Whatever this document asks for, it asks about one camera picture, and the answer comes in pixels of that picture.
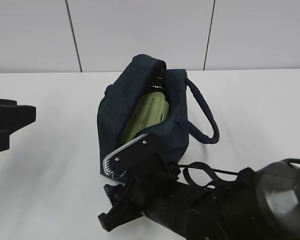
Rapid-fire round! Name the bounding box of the green lid glass container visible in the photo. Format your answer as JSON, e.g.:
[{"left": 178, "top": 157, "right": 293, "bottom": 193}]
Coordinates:
[{"left": 120, "top": 91, "right": 170, "bottom": 145}]

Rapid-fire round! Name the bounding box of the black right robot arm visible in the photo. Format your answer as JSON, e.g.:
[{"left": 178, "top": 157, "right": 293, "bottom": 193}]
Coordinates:
[{"left": 98, "top": 157, "right": 300, "bottom": 240}]

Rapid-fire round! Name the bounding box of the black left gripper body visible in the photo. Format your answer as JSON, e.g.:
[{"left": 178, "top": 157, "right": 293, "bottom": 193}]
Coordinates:
[{"left": 0, "top": 98, "right": 37, "bottom": 152}]

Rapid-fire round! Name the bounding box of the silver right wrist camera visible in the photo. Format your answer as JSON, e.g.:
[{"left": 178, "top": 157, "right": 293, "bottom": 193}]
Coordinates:
[{"left": 102, "top": 133, "right": 161, "bottom": 176}]

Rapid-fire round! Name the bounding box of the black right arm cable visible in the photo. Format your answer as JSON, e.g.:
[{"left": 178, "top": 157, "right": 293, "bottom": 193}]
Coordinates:
[{"left": 164, "top": 161, "right": 241, "bottom": 191}]

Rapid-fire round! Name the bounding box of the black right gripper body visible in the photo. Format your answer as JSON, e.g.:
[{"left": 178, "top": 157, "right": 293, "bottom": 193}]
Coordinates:
[{"left": 98, "top": 167, "right": 180, "bottom": 232}]

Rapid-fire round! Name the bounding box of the dark blue lunch bag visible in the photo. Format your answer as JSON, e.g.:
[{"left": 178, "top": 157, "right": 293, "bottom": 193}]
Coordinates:
[{"left": 96, "top": 54, "right": 220, "bottom": 176}]

